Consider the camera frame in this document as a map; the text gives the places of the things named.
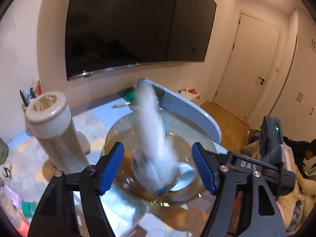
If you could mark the blue chair back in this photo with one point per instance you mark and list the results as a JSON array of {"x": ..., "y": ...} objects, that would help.
[{"x": 174, "y": 102}]

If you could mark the white wardrobe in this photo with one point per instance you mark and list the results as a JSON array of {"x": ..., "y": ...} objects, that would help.
[{"x": 295, "y": 105}]

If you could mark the bamboo pen holder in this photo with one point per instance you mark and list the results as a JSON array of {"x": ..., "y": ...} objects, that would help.
[{"x": 30, "y": 94}]

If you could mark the glass ribbed bowl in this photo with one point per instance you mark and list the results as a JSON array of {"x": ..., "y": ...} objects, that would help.
[{"x": 184, "y": 134}]

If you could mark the white door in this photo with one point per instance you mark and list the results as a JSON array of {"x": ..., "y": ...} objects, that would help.
[{"x": 248, "y": 67}]

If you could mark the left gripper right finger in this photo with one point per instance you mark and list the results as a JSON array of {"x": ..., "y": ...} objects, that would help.
[{"x": 243, "y": 187}]

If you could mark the beige thermos bottle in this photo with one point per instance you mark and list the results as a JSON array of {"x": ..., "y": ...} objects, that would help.
[{"x": 50, "y": 120}]

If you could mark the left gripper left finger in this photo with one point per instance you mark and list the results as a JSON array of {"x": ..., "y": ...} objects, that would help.
[{"x": 55, "y": 214}]

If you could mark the grey plush elephant toy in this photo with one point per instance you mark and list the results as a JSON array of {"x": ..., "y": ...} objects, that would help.
[{"x": 154, "y": 160}]

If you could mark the black wall television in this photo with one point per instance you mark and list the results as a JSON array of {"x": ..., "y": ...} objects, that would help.
[{"x": 105, "y": 35}]

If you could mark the patterned tablecloth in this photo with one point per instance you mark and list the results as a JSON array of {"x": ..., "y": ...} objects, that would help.
[{"x": 28, "y": 170}]

